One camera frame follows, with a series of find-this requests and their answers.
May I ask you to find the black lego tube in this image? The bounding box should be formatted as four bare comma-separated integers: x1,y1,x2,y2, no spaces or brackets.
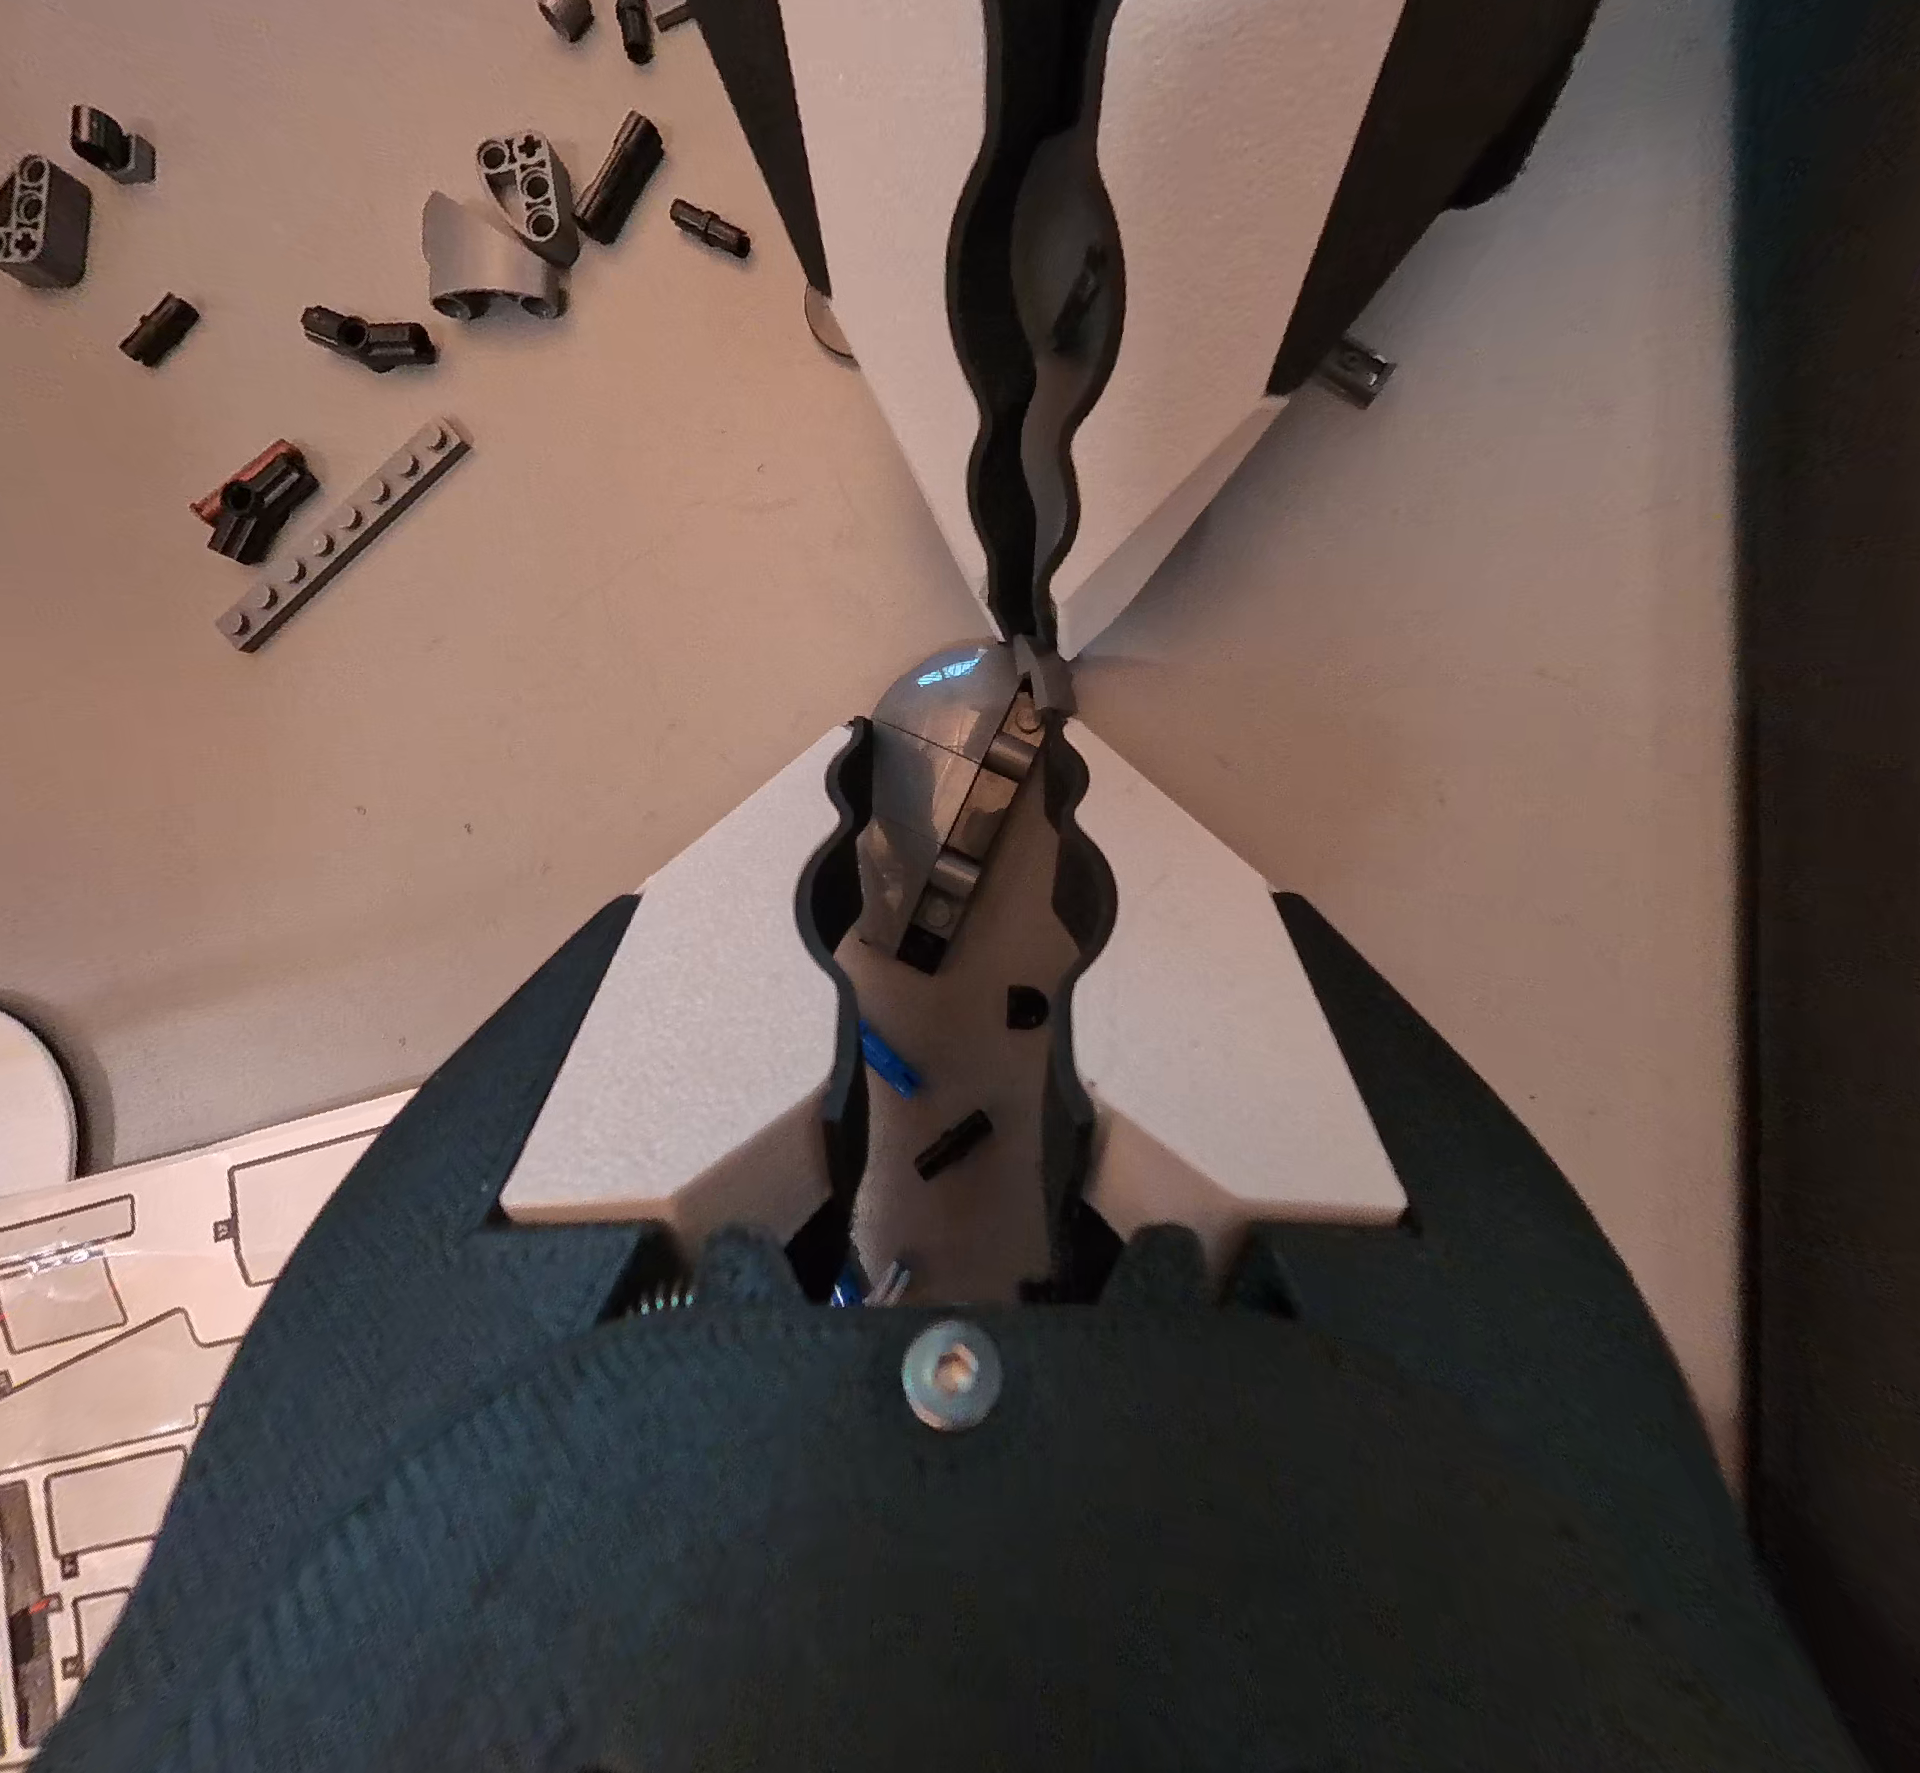
574,111,666,244

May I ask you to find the black angled lego connector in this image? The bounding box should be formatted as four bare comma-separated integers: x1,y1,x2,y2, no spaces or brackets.
300,304,439,373

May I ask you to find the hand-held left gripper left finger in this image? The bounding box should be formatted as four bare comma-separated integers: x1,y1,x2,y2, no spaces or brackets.
497,719,882,1304

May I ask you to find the grey triangular lego liftarm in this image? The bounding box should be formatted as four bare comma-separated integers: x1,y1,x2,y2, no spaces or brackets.
476,127,584,267

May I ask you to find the dark grey lego beam block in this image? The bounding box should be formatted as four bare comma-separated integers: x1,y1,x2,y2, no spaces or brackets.
0,153,93,293

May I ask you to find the dark grey domed lego assembly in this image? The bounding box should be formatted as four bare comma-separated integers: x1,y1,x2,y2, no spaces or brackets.
856,632,1073,975

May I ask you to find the sticker sheet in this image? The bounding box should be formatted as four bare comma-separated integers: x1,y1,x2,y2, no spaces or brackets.
0,1090,423,1758

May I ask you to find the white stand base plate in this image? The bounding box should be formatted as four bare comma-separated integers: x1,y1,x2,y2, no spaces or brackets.
0,1000,84,1197

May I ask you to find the black and red lego connector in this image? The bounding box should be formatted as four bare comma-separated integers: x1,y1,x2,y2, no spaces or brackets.
193,441,321,565

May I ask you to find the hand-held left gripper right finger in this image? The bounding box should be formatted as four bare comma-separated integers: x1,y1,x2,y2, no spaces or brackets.
1039,730,1421,1304

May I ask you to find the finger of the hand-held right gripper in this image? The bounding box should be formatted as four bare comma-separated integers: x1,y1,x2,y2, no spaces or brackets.
1049,0,1452,653
747,0,1024,609

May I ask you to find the light grey curved lego panel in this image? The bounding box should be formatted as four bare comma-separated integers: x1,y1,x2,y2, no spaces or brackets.
420,191,572,321

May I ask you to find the long grey studded lego plate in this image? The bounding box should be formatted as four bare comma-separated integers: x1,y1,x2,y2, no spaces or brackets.
213,418,476,653

